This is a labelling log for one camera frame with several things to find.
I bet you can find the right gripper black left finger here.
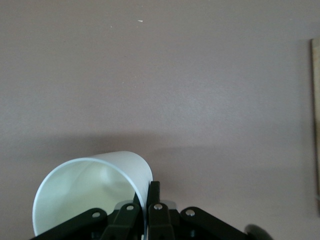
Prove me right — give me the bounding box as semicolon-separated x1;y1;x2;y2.
29;192;146;240

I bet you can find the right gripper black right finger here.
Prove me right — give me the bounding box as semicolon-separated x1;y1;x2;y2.
146;181;251;240

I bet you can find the white plastic cup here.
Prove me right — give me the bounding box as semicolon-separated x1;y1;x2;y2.
32;150;154;237

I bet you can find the brown table mat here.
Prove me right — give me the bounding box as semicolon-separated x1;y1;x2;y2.
0;0;320;240

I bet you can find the wooden cutting board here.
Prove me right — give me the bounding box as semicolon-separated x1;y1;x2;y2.
310;36;320;218

